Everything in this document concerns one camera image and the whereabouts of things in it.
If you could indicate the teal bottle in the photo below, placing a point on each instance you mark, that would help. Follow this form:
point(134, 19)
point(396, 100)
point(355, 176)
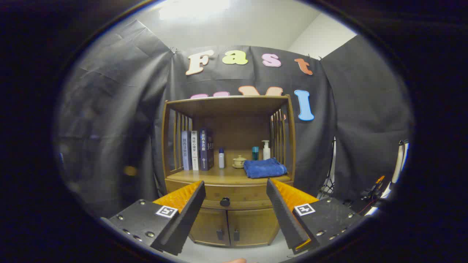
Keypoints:
point(255, 153)

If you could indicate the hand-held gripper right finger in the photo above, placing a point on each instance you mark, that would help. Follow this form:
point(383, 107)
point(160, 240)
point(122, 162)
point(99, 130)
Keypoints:
point(285, 215)

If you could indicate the black device with orange tip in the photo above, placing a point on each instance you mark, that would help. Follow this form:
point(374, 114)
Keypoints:
point(371, 193)

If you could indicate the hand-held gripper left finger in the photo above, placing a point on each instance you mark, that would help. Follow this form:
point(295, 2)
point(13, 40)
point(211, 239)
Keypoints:
point(186, 219)

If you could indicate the wooden cabinet door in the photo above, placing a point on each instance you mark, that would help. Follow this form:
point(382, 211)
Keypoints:
point(210, 224)
point(254, 226)

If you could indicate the black tripod stand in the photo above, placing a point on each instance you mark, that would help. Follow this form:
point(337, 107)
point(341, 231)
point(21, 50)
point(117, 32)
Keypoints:
point(330, 182)

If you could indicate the black backdrop cloth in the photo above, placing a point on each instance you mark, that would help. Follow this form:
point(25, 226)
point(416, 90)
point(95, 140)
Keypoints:
point(109, 109)

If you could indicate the wooden drawer with black knob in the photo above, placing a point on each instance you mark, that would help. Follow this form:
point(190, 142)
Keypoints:
point(237, 191)

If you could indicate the wooden countertop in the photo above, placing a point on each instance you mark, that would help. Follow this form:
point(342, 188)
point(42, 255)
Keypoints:
point(226, 175)

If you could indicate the dark blue book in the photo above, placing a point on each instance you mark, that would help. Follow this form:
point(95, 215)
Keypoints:
point(206, 149)

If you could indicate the beige lidded teacup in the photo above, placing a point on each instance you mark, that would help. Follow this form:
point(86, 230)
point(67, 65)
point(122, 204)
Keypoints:
point(239, 161)

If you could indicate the white book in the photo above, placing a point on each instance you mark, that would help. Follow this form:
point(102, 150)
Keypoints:
point(195, 149)

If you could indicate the white bottle with blue cap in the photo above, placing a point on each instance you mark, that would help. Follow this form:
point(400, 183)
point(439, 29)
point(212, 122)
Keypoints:
point(221, 159)

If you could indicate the blue folded towel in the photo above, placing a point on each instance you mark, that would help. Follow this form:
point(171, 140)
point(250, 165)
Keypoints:
point(264, 168)

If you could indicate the light blue book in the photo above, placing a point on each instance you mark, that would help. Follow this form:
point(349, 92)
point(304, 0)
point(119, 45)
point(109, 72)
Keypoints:
point(186, 149)

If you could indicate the wooden cabinet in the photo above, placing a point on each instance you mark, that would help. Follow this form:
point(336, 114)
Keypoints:
point(234, 135)

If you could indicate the white pump bottle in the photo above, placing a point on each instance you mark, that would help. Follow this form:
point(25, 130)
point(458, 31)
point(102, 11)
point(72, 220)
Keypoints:
point(266, 152)

